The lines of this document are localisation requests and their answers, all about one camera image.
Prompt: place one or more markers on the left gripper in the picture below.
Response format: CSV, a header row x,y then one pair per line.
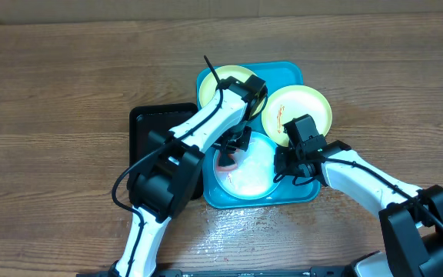
x,y
242,143

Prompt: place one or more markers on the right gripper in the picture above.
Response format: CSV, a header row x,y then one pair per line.
x,y
283,154

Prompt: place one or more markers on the light blue plate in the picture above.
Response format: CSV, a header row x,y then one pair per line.
x,y
252,175

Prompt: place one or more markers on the teal and orange sponge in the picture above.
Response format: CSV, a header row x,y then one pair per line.
x,y
225,162

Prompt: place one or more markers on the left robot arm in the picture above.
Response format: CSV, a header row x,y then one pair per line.
x,y
163,181

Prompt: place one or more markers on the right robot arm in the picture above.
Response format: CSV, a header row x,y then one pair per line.
x,y
411,218

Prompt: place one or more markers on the teal plastic tray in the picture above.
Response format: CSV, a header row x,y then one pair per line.
x,y
277,75

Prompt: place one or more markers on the black plastic tray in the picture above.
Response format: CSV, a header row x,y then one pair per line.
x,y
157,118

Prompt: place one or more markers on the yellow-green plate with stain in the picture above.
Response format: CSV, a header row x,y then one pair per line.
x,y
206,90

